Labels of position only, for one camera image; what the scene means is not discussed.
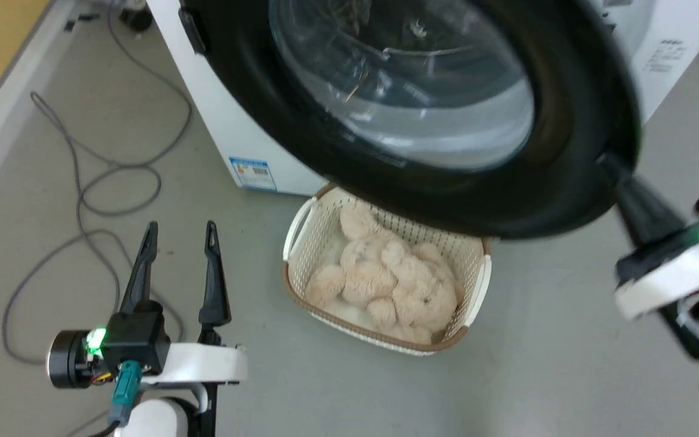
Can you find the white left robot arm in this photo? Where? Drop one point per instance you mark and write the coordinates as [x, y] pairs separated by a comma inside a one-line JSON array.
[[155, 419]]

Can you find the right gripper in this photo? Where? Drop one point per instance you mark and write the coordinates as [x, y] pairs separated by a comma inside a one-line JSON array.
[[677, 279]]

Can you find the white fluffy cloth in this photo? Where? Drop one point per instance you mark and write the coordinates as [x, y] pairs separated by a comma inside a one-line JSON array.
[[349, 314]]

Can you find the small black floor bracket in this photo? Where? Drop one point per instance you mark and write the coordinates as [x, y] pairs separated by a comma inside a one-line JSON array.
[[79, 22]]

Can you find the white woven laundry basket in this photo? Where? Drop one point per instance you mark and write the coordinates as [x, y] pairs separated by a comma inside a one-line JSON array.
[[477, 285]]

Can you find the black round washing machine door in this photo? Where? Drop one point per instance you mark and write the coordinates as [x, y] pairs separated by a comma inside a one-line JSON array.
[[568, 152]]

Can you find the white washing machine body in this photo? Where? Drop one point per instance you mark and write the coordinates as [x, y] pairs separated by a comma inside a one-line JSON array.
[[216, 121]]

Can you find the blue energy label sticker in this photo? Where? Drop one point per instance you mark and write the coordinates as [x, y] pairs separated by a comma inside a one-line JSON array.
[[253, 173]]

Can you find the beige plush teddy bear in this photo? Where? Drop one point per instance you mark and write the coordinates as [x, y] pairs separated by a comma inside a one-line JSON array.
[[398, 279]]

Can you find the black round floor object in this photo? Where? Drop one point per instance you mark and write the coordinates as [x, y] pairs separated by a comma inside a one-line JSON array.
[[137, 18]]

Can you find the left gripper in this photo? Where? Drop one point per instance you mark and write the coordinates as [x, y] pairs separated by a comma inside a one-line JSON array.
[[143, 340]]

